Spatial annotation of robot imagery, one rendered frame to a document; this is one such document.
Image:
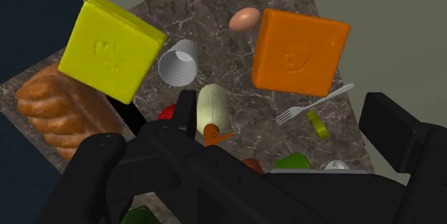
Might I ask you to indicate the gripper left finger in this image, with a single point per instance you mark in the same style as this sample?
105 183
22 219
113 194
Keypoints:
101 167

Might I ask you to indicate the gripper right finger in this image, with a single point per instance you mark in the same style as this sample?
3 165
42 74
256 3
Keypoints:
426 153

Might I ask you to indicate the black bar-shaped object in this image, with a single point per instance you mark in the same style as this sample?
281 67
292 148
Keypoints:
127 113

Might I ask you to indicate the dark green object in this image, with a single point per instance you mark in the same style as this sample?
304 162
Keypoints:
140 216

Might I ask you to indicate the brown bread loaf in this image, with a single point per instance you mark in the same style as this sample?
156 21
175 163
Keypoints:
63 111

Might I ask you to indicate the red round object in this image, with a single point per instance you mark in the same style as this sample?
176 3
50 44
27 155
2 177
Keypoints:
168 112

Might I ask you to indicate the white round object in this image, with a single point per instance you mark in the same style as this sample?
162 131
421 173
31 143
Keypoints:
336 165

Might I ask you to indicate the grey flat plate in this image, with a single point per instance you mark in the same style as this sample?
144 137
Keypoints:
314 171

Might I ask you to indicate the orange carrot-shaped object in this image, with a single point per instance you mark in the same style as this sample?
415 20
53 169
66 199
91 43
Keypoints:
211 135

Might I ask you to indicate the yellow cube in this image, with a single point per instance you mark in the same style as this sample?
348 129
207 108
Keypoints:
108 50

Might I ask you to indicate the pale green oblong vegetable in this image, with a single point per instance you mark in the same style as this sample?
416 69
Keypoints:
213 106

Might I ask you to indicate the silver fork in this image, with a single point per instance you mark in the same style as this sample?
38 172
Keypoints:
307 106

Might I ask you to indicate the grey ribbed cup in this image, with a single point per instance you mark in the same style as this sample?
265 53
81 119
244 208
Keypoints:
178 64

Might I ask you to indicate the green block-shaped object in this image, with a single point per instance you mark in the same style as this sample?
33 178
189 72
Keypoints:
292 162

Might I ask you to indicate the brown round object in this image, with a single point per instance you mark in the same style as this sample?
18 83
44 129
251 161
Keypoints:
254 165

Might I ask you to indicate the orange cube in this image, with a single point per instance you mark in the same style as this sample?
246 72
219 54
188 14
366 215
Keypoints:
296 52

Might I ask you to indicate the brown egg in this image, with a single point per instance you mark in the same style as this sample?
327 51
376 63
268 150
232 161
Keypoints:
244 19

